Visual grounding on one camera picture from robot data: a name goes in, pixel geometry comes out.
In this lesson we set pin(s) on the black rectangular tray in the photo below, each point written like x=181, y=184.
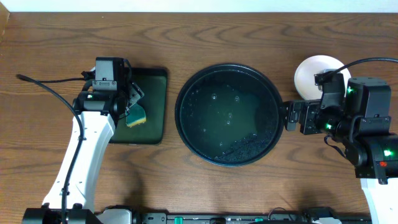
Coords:
x=153, y=82

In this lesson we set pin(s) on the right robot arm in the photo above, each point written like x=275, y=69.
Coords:
x=374, y=158

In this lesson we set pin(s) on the green yellow sponge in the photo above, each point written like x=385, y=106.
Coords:
x=136, y=116

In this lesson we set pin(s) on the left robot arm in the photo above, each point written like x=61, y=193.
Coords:
x=96, y=112

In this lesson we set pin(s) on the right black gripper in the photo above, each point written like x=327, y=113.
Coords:
x=294, y=115

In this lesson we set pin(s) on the black round tray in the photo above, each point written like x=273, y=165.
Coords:
x=228, y=115

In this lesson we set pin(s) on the white pink plate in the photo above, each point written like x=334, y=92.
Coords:
x=304, y=79

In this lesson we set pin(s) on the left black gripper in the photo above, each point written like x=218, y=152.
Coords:
x=134, y=94

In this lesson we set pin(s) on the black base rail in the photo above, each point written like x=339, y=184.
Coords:
x=217, y=218

